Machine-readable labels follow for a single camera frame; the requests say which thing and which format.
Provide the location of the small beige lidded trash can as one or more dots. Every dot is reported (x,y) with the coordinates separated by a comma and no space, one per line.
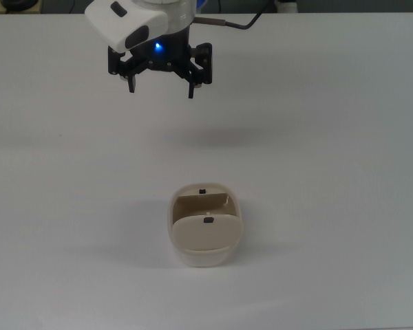
(203,237)

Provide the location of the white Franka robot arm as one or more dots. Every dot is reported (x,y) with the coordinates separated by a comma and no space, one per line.
(124,24)

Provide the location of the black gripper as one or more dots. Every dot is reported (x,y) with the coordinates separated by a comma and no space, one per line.
(168,51)

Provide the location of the dark background object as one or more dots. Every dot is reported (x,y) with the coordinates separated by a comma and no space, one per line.
(19,5)

